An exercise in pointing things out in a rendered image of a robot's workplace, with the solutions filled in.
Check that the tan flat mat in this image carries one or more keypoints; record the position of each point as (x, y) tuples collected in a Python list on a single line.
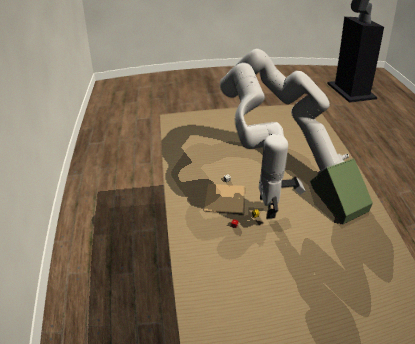
[(224, 198)]

